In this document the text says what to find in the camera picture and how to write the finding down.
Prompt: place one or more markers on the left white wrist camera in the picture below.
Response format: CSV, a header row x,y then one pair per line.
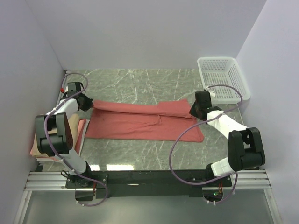
x,y
64,90

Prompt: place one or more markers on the white plastic basket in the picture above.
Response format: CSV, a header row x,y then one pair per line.
x,y
223,71

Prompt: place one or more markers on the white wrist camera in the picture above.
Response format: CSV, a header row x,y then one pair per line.
x,y
211,92
64,90

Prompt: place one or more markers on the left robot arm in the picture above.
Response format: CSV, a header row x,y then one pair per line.
x,y
53,131

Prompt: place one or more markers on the folded pink t shirt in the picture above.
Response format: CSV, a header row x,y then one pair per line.
x,y
78,130

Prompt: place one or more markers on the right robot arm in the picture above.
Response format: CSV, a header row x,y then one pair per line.
x,y
245,147

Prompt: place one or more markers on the folded white t shirt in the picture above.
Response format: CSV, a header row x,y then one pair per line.
x,y
82,128

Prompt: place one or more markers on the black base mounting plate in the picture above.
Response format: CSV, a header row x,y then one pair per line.
x,y
135,183

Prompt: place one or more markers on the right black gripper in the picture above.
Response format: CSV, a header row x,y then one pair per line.
x,y
192,112

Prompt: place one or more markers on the red t shirt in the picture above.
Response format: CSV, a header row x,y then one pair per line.
x,y
121,121

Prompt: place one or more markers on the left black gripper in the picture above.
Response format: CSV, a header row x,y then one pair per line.
x,y
89,104

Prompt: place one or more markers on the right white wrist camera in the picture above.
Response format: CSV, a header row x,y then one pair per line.
x,y
211,92

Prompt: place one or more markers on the aluminium rail frame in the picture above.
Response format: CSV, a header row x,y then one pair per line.
x,y
53,181

